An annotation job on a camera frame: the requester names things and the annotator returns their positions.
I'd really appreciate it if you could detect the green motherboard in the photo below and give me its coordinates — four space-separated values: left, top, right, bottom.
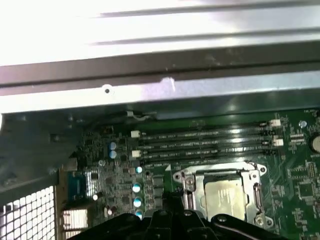
56 107 320 240

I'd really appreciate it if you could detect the silver CPU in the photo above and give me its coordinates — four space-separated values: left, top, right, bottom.
204 178 248 219

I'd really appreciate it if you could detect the thin metal locking lever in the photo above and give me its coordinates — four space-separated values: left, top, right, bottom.
252 181 263 218
184 186 196 210

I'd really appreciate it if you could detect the CPU socket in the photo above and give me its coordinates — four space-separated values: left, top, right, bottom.
171 160 270 228

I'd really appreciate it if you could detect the round coin battery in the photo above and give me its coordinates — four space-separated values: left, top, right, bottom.
308 134 320 154

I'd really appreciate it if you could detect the black PC case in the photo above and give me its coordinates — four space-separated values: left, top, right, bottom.
0 48 320 240

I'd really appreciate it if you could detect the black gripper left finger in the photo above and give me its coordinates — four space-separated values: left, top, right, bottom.
72 192 174 240

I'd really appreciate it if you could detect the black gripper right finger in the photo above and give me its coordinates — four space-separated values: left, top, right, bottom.
172 192 286 240

